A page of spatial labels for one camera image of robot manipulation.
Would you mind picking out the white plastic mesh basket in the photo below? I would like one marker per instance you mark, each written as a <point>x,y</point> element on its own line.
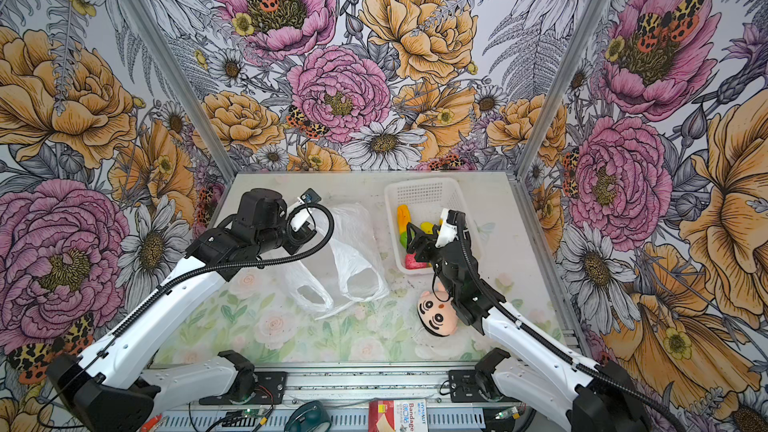
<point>425,199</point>

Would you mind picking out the red bandage box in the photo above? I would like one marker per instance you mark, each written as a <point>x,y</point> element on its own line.
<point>398,415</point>

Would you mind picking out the translucent white plastic bag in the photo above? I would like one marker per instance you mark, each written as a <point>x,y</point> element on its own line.
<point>347,271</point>

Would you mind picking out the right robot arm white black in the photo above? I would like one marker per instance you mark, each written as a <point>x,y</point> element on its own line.
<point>526,364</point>

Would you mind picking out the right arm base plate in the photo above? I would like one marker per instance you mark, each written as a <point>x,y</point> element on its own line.
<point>467,386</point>

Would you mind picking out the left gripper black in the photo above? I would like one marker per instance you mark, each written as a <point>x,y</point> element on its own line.
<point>298,239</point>

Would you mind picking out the red handled tool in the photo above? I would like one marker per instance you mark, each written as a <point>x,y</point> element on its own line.
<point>152,424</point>

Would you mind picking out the pink toy fruit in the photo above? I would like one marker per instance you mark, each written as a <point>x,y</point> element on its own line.
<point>411,263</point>

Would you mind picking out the orange toy fruit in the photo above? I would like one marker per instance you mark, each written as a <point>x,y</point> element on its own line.
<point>403,218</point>

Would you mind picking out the cartoon boy plush doll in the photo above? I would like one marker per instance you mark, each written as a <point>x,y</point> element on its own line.
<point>436,312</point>

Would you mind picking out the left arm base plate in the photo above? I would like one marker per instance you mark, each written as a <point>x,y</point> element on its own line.
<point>264,388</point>

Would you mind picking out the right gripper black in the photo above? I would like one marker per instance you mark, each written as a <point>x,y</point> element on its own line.
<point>428,240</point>

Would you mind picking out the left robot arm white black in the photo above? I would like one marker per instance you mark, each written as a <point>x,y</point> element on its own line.
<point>108,386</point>

